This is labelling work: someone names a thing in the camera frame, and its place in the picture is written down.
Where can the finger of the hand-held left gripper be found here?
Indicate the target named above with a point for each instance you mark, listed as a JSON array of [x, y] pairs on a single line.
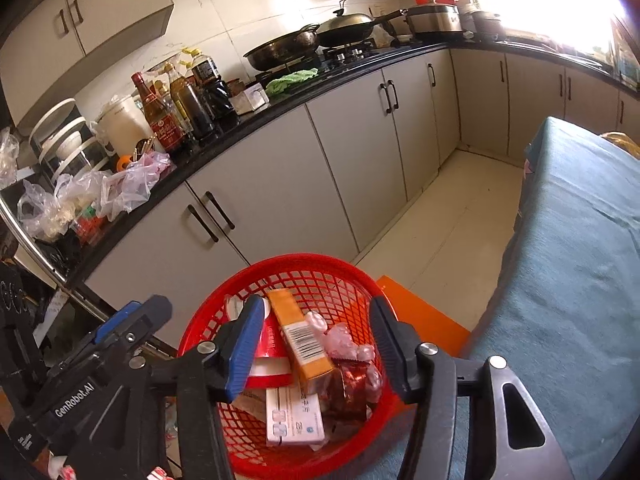
[[117, 322], [155, 312]]

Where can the white electric cooker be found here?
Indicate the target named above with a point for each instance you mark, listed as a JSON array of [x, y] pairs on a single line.
[[125, 127]]

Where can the dark cooking pot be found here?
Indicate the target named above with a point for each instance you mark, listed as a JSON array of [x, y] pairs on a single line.
[[487, 25]]

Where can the orange carton box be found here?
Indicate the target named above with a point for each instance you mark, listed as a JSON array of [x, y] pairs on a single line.
[[295, 320]]

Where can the orange plastic stool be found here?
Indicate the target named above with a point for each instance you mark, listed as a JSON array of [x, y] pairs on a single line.
[[425, 320]]

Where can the large soy sauce bottle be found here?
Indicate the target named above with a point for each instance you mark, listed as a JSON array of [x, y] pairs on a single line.
[[210, 85]]

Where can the red shiny wrapper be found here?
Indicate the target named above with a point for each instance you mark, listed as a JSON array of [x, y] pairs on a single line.
[[350, 390]]

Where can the dark frying pan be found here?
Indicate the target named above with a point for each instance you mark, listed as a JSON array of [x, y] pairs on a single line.
[[280, 50]]

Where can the large grey wall cabinet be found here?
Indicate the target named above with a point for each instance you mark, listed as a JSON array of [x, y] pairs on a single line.
[[115, 5]]

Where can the black gas stove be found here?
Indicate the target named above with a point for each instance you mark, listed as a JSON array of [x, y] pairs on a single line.
[[345, 57]]

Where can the dark oil bottle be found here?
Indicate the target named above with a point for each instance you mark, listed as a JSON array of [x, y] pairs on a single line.
[[192, 110]]

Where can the silver rice cooker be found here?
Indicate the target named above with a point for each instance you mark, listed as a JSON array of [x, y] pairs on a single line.
[[432, 22]]

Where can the green cloth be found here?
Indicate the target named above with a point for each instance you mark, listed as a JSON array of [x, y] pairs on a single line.
[[292, 80]]

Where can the pink clear plastic wrap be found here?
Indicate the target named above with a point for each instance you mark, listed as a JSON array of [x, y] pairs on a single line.
[[345, 340]]

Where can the white black tiered container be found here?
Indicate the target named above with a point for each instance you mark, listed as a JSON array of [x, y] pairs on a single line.
[[65, 140]]

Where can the white pink medicine box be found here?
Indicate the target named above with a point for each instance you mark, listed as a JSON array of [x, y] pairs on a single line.
[[295, 415]]

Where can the grey lower kitchen cabinets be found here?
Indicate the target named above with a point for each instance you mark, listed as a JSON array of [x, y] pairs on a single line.
[[350, 160]]

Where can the pink white plastic bag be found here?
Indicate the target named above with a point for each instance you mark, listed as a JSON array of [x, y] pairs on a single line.
[[137, 185]]

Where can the small white box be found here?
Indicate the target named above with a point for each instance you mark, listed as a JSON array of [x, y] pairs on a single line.
[[250, 99]]

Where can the red lid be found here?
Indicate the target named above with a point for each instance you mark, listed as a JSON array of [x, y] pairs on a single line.
[[435, 0]]

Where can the metal rack bar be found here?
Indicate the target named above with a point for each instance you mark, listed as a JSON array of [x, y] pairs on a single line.
[[30, 250]]

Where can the black kitchen countertop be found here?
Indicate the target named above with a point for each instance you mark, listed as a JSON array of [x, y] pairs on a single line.
[[250, 117]]

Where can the yellowish plastic bag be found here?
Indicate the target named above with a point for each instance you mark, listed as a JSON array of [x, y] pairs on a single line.
[[622, 142]]

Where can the blue tablecloth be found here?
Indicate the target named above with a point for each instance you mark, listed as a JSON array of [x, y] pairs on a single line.
[[575, 285]]

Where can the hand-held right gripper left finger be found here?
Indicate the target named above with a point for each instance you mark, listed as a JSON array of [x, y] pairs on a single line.
[[245, 355]]

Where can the red plastic mesh basket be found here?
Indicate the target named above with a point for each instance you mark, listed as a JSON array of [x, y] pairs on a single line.
[[310, 270]]

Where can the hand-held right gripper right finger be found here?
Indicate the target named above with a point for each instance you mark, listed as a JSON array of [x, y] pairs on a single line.
[[392, 355]]

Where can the red label sauce bottle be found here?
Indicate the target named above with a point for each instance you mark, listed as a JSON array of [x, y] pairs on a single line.
[[165, 125]]

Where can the crumpled clear plastic bags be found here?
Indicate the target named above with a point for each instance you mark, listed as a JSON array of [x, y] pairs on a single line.
[[60, 205]]

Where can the dark wok with lid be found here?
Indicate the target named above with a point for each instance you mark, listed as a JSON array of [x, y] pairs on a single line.
[[345, 27]]

